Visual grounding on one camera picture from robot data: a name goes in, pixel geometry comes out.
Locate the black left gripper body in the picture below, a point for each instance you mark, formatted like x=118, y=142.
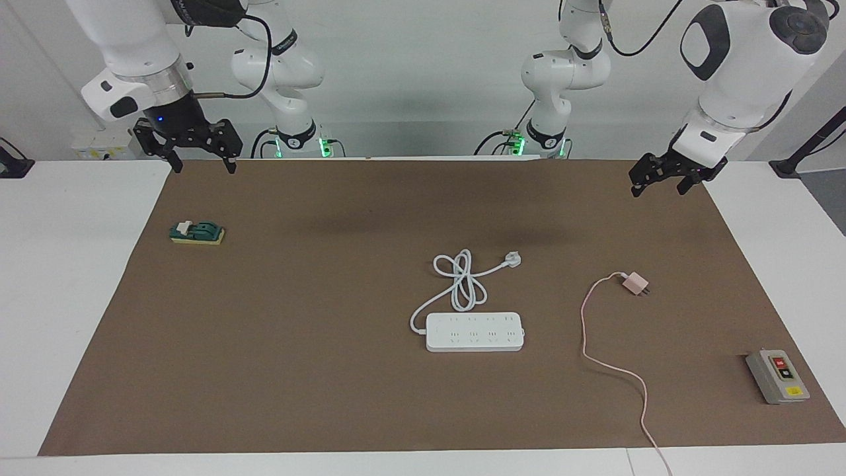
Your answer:
x=691, y=164

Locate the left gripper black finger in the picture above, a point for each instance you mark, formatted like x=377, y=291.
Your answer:
x=687, y=178
x=648, y=170

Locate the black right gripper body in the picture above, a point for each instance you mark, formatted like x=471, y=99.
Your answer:
x=178, y=122

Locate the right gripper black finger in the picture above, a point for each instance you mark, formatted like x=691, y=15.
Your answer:
x=151, y=140
x=229, y=142

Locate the pink charger adapter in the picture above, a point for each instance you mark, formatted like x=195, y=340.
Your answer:
x=636, y=283

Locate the white power strip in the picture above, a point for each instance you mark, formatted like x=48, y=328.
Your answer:
x=472, y=334

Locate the black stand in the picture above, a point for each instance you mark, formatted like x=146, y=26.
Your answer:
x=790, y=165
x=13, y=165

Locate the brown table mat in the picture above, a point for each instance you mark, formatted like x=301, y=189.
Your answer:
x=264, y=363

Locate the beige wall socket box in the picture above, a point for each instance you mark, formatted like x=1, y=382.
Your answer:
x=92, y=151

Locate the grey push button switch box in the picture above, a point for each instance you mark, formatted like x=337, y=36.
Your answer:
x=778, y=377

